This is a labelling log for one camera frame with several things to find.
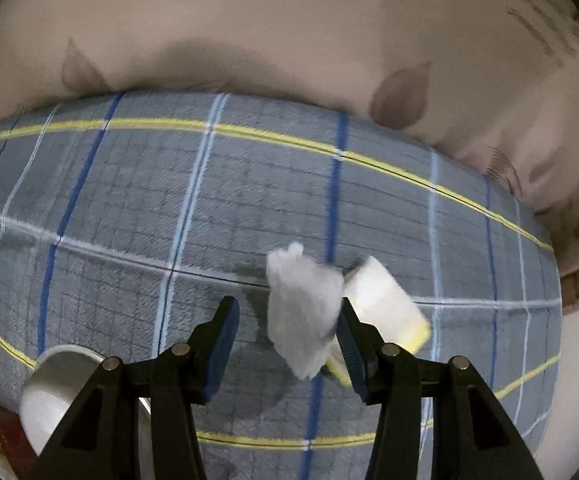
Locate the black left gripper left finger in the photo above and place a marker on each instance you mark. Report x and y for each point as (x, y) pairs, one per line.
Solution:
(219, 338)

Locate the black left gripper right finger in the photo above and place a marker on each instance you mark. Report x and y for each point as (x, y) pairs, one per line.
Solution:
(358, 351)

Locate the white yellow sock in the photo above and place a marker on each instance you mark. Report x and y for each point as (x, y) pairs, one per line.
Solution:
(305, 303)

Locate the grey plaid bed sheet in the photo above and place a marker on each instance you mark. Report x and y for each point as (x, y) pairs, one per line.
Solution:
(125, 219)

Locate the stainless steel bowl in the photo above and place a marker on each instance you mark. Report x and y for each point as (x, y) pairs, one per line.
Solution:
(84, 419)

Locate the gold red tin box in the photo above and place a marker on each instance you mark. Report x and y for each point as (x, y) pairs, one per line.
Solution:
(15, 445)

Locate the beige leaf print curtain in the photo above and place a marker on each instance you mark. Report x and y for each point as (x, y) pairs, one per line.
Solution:
(491, 83)

